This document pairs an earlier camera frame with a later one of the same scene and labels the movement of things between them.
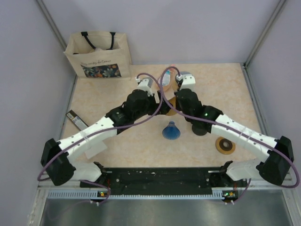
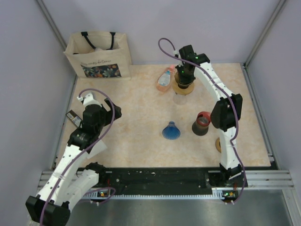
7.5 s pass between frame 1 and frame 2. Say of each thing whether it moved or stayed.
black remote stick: stayed
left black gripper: moved
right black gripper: moved
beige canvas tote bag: stayed
